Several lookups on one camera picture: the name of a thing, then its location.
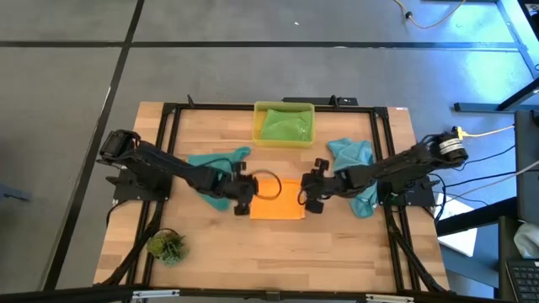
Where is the green microfiber towel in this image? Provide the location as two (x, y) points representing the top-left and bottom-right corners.
(259, 108), (313, 142)

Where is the orange microfiber towel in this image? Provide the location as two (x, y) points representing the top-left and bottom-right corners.
(248, 178), (307, 221)

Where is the small green potted plant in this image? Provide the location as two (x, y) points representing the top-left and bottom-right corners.
(146, 228), (189, 266)

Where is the white paper sheet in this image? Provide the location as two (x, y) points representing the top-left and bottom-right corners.
(437, 201), (479, 258)

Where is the thick white cable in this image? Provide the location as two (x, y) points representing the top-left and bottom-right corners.
(446, 162), (539, 199)

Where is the light blue microfiber towel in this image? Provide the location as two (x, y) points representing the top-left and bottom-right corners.
(327, 137), (380, 219)

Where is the black desk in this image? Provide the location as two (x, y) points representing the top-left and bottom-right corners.
(435, 197), (539, 303)

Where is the grey floor object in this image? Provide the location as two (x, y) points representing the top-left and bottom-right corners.
(0, 183), (34, 203)

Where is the black computer keyboard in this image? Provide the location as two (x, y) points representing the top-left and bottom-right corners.
(504, 258), (539, 302)

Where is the white crumpled bag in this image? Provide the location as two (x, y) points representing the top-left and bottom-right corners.
(513, 221), (539, 260)

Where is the yellow translucent plastic bin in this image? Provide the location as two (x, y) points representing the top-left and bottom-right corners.
(251, 100), (316, 148)

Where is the black rectangular bar device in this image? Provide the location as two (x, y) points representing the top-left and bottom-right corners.
(281, 95), (360, 107)

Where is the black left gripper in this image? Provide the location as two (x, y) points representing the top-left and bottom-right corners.
(216, 161), (259, 217)

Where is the white cable with yellow plug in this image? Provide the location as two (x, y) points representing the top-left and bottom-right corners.
(454, 125), (517, 141)

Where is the teal microfiber towel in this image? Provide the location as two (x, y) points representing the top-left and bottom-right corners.
(186, 146), (253, 212)

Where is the black crossbar with silver brackets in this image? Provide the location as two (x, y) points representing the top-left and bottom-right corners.
(0, 284), (539, 303)

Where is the tan floor cable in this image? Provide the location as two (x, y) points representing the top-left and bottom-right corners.
(393, 0), (467, 29)

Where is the metal desk leg frame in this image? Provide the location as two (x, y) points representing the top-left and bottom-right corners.
(453, 0), (539, 113)

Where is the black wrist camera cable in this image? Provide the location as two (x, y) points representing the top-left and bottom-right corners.
(251, 169), (283, 201)

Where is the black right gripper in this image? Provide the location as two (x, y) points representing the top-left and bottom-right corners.
(301, 157), (353, 215)

